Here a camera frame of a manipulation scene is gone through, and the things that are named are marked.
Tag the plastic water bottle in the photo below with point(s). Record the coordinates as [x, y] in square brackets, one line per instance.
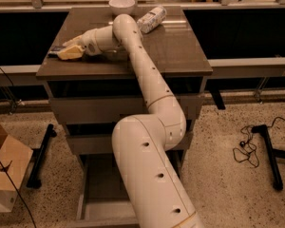
[152, 19]

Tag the top grey drawer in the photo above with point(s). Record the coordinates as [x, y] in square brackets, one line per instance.
[96, 110]

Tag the open bottom grey drawer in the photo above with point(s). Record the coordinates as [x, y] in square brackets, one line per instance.
[103, 201]

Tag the black stand leg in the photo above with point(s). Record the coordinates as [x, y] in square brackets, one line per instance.
[273, 154]
[38, 154]

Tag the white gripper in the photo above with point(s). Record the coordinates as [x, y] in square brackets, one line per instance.
[89, 43]

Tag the middle grey drawer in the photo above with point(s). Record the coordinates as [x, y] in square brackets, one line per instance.
[90, 144]

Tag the blue rxbar blueberry packet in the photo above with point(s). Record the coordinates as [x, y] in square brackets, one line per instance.
[53, 52]

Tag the black left stand leg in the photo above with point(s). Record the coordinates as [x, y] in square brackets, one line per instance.
[38, 154]

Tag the grey drawer cabinet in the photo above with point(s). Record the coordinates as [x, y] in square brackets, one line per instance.
[172, 47]

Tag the white ceramic bowl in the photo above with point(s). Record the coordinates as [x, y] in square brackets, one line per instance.
[122, 6]

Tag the cardboard box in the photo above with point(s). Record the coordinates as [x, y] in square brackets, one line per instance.
[14, 161]

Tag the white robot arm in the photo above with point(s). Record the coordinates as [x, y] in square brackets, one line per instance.
[140, 142]

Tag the black right stand leg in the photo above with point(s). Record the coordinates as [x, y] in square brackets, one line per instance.
[273, 154]

